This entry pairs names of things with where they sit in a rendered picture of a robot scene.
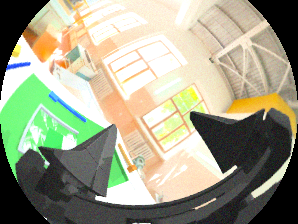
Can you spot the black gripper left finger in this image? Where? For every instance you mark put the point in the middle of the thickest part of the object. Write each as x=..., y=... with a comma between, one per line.
x=88, y=162

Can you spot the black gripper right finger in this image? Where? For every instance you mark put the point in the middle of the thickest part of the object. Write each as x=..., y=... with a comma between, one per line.
x=225, y=138

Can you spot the green flat mat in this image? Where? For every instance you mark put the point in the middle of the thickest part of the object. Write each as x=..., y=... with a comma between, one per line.
x=19, y=109

